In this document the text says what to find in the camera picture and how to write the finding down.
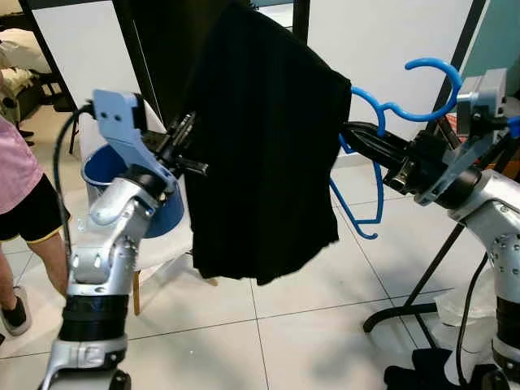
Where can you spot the navy cloth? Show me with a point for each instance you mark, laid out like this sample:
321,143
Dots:
422,374

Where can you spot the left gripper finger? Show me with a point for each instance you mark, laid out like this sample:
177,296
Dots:
185,128
195,167

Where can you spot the cream pillow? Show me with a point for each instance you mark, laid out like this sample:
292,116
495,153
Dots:
20,57

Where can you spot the silver right arm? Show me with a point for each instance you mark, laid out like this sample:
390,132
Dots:
496,211

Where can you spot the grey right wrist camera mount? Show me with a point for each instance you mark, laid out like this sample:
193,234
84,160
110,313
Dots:
479,101

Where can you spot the white plastic chair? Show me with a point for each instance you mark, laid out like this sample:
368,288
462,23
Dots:
162,248

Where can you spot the person in pink shirt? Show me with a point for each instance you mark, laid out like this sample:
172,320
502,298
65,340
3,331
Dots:
16,171

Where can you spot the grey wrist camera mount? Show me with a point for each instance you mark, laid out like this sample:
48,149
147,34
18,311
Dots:
122,130
479,101

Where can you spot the blue plastic hanger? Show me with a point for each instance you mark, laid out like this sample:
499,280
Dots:
431,62

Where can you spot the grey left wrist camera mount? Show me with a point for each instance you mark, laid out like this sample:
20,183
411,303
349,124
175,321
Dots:
122,130

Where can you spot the black T-shirt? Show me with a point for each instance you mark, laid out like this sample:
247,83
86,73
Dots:
268,146

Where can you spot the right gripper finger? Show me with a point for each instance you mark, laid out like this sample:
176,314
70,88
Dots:
378,156
374,134

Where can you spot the blue bucket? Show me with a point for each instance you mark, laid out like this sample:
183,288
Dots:
171,218

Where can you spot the silver left arm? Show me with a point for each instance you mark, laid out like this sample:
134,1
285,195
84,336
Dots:
106,244

